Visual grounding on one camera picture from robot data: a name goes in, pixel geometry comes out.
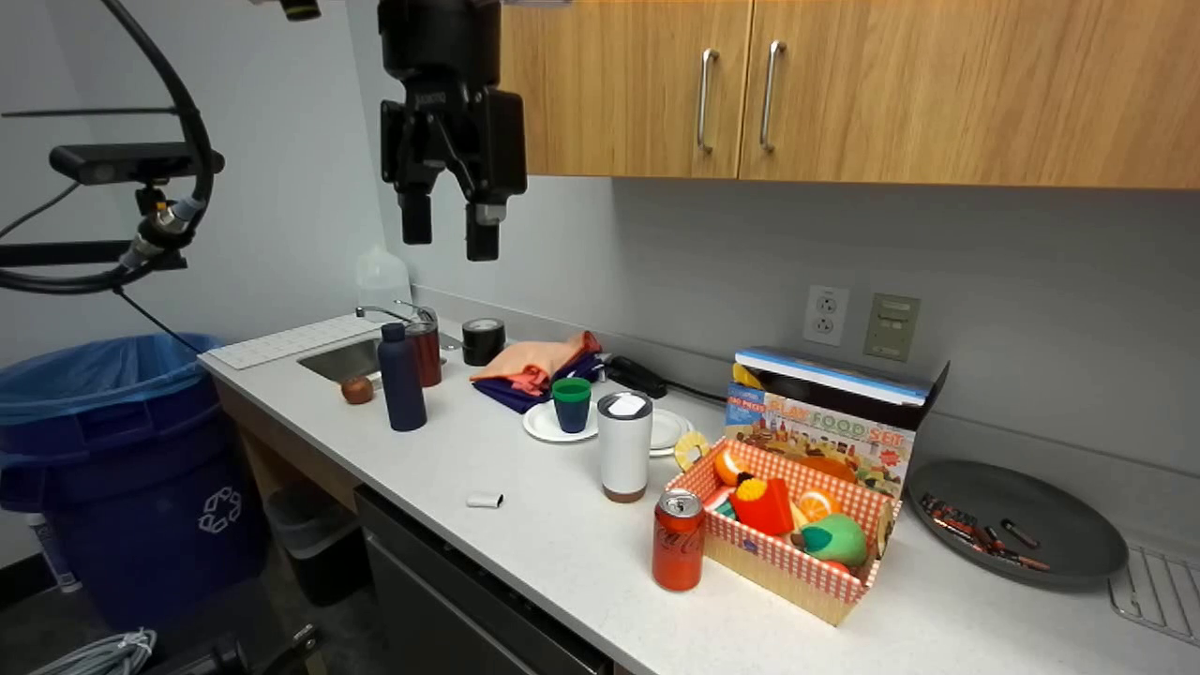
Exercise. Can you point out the silver faucet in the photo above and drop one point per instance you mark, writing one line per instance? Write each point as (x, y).
(387, 314)

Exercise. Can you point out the green cup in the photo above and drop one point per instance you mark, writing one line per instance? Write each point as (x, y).
(571, 408)

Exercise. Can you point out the green pear toy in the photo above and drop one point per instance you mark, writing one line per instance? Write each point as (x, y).
(835, 543)

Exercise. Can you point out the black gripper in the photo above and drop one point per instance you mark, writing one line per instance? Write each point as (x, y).
(452, 136)

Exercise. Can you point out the white wall outlet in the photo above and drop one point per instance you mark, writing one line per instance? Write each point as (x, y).
(825, 314)

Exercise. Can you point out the white plate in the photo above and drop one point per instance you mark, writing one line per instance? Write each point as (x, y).
(670, 430)
(542, 425)

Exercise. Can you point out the toy food cardboard box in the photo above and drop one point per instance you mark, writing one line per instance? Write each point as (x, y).
(829, 418)

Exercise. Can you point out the wide wooden cabinet door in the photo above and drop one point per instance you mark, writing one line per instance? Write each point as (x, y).
(977, 89)

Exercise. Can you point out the brown ball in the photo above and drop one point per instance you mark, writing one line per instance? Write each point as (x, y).
(357, 393)

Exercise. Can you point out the grey plate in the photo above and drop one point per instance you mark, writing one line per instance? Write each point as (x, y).
(1062, 525)

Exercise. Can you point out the yellow pineapple slice toy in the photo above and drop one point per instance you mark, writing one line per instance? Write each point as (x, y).
(691, 451)

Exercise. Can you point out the wooden base cabinet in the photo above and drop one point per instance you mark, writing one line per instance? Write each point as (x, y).
(282, 458)

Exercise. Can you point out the orange cloth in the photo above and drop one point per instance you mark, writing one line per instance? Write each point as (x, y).
(539, 363)

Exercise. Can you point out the crumpled plastic bag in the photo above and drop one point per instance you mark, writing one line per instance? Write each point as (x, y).
(100, 654)

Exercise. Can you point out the beige wall switch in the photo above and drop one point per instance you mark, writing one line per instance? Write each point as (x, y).
(890, 326)

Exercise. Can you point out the small black bin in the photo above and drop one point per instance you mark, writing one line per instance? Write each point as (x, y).
(321, 549)

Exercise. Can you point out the red checkered cardboard box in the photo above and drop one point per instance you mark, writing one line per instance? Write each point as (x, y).
(780, 565)

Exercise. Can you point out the red soda can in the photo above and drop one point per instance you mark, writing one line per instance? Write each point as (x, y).
(677, 544)

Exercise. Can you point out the black dishwasher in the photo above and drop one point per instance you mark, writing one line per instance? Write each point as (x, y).
(452, 603)

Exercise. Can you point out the black camera tripod mount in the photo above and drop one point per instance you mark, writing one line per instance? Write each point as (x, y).
(156, 210)

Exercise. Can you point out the small white object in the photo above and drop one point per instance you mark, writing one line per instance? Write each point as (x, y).
(484, 500)

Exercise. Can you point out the orange slice toy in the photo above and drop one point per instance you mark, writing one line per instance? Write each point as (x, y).
(816, 505)

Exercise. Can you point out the blue recycling bin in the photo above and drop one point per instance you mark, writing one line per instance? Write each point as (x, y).
(135, 525)

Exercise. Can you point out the white tumbler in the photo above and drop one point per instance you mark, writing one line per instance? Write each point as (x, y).
(625, 448)

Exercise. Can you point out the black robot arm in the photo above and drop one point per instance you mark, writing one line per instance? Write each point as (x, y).
(436, 34)

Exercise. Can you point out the steel sink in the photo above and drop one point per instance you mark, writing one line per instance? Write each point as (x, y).
(337, 363)

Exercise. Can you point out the black camera bar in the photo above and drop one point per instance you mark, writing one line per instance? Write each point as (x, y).
(131, 164)

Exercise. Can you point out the clear plastic jug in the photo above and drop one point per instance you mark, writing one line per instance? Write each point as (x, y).
(385, 279)

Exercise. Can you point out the black cup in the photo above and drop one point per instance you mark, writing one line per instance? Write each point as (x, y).
(480, 344)

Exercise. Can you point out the dark blue bottle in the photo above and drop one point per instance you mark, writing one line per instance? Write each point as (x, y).
(404, 380)

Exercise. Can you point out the orange fruit toy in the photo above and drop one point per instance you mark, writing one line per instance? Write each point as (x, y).
(730, 466)

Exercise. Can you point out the red toy food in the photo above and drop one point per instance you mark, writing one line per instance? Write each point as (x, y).
(764, 508)

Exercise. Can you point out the small items on plate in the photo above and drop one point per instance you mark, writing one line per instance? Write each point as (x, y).
(979, 533)

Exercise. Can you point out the blue plastic bin liner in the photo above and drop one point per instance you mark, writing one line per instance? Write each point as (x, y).
(100, 378)

